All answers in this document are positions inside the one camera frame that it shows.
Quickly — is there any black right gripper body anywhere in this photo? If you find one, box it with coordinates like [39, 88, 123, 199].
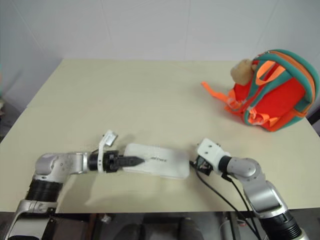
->
[194, 154, 214, 177]

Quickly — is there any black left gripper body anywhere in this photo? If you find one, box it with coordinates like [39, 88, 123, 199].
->
[102, 149, 122, 174]

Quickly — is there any orange and teal backpack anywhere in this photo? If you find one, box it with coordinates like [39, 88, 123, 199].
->
[200, 49, 320, 133]

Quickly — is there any beige plush toy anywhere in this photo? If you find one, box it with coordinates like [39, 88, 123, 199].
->
[229, 58, 257, 86]

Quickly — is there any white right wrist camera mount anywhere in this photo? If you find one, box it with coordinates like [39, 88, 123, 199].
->
[195, 138, 231, 174]

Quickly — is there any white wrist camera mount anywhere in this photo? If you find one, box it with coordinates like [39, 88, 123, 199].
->
[96, 129, 119, 174]
[195, 138, 231, 174]

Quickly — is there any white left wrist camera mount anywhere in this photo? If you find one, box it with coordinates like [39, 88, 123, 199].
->
[96, 129, 119, 174]

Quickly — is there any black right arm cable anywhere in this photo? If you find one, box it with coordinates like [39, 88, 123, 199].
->
[195, 170, 258, 240]
[222, 173, 258, 240]

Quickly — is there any metal table frame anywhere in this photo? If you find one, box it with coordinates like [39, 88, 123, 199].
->
[217, 211, 253, 240]

